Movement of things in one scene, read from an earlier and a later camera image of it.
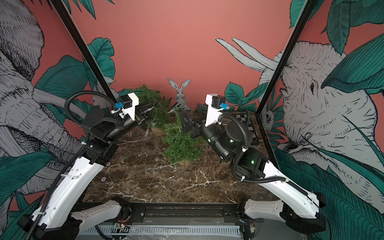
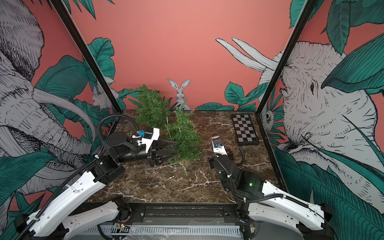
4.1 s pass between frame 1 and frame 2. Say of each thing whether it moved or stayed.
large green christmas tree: stayed
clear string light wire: moved
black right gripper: moved
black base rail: stayed
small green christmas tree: stayed
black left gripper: moved
